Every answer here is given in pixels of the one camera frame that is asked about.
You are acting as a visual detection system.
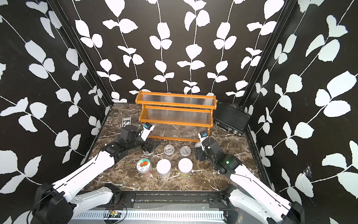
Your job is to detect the green label seed jar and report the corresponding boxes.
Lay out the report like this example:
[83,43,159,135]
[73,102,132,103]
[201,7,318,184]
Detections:
[178,158,193,177]

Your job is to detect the red tomato seed jar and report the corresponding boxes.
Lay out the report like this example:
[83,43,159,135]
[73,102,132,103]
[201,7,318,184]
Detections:
[136,159,152,177]

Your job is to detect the white label seed jar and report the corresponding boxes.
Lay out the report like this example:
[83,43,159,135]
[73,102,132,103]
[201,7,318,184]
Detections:
[156,159,172,179]

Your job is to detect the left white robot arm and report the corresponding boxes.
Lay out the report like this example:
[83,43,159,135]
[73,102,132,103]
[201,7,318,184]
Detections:
[28,122,158,224]

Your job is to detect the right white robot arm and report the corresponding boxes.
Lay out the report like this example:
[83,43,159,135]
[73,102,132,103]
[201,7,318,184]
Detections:
[194,131,305,224]

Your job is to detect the orange wooden glass shelf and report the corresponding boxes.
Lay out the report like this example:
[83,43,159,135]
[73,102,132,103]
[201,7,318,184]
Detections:
[135,91,217,137]

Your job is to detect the black hard case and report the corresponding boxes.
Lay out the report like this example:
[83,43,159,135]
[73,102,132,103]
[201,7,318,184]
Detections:
[213,101,251,135]

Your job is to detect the small green circuit board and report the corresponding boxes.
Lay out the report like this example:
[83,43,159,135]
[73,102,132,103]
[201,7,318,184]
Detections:
[108,211,122,219]

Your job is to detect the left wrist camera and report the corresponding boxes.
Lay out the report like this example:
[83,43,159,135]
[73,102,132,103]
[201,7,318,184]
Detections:
[141,122,155,141]

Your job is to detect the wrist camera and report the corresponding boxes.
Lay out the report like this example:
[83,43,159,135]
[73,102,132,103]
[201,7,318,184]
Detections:
[141,122,155,141]
[198,131,209,143]

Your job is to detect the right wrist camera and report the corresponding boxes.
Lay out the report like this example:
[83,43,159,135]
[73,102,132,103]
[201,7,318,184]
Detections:
[198,131,209,143]

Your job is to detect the white slotted cable duct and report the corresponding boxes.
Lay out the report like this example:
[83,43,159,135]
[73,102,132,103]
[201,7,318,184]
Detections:
[72,210,225,222]

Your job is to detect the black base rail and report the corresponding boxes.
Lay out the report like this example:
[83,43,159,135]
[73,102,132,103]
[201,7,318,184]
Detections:
[121,191,234,209]

